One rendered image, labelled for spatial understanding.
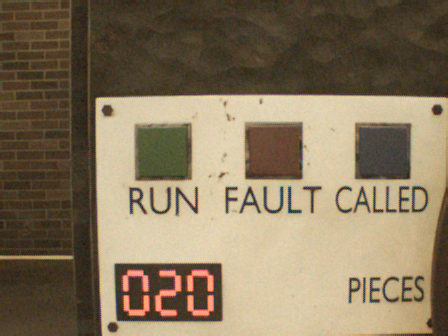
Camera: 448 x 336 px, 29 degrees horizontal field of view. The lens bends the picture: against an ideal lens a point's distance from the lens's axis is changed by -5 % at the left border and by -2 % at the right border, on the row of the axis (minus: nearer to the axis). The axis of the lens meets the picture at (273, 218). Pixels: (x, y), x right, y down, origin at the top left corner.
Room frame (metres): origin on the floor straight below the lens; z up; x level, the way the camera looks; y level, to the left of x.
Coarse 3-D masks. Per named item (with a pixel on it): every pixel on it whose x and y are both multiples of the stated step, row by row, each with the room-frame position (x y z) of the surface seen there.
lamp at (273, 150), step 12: (252, 132) 0.65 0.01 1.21; (264, 132) 0.65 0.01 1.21; (276, 132) 0.65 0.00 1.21; (288, 132) 0.65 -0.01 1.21; (252, 144) 0.65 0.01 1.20; (264, 144) 0.65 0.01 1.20; (276, 144) 0.65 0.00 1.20; (288, 144) 0.65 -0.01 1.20; (252, 156) 0.65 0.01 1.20; (264, 156) 0.65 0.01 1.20; (276, 156) 0.65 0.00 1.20; (288, 156) 0.65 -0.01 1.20; (252, 168) 0.65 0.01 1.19; (264, 168) 0.65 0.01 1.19; (276, 168) 0.65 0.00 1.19; (288, 168) 0.65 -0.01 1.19
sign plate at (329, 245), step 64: (128, 128) 0.65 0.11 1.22; (192, 128) 0.65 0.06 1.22; (320, 128) 0.66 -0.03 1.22; (128, 192) 0.65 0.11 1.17; (192, 192) 0.65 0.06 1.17; (256, 192) 0.65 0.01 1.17; (320, 192) 0.66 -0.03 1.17; (384, 192) 0.66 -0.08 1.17; (128, 256) 0.65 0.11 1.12; (192, 256) 0.65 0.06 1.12; (256, 256) 0.65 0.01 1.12; (320, 256) 0.66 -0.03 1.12; (384, 256) 0.66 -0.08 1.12; (128, 320) 0.64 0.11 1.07; (192, 320) 0.65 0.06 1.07; (256, 320) 0.65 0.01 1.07; (320, 320) 0.66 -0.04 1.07; (384, 320) 0.66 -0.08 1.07
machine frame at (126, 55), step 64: (128, 0) 0.67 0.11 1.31; (192, 0) 0.67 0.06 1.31; (256, 0) 0.67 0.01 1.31; (320, 0) 0.68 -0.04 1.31; (384, 0) 0.68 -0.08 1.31; (128, 64) 0.67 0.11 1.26; (192, 64) 0.67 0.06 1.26; (256, 64) 0.67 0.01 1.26; (320, 64) 0.68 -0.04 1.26; (384, 64) 0.68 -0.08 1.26
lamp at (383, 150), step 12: (360, 132) 0.65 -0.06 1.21; (372, 132) 0.65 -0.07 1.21; (384, 132) 0.65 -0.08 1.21; (396, 132) 0.65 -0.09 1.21; (360, 144) 0.65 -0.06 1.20; (372, 144) 0.65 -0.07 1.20; (384, 144) 0.65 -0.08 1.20; (396, 144) 0.65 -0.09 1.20; (360, 156) 0.65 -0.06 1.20; (372, 156) 0.65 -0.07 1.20; (384, 156) 0.65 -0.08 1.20; (396, 156) 0.65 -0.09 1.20; (360, 168) 0.65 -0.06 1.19; (372, 168) 0.65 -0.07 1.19; (384, 168) 0.65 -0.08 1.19; (396, 168) 0.65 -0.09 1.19
